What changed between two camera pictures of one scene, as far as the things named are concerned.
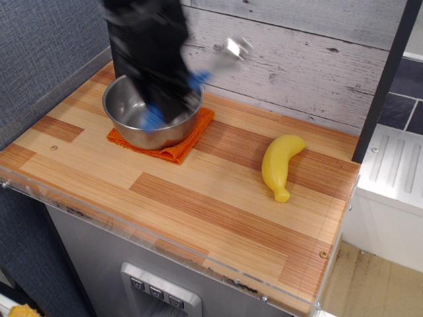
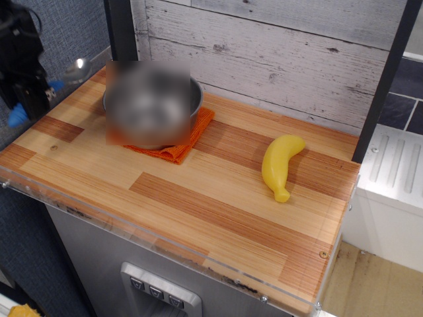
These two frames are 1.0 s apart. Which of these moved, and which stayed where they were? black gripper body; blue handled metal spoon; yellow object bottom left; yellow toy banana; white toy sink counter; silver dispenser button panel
Moved: blue handled metal spoon; black gripper body
Stayed: yellow toy banana; silver dispenser button panel; white toy sink counter; yellow object bottom left
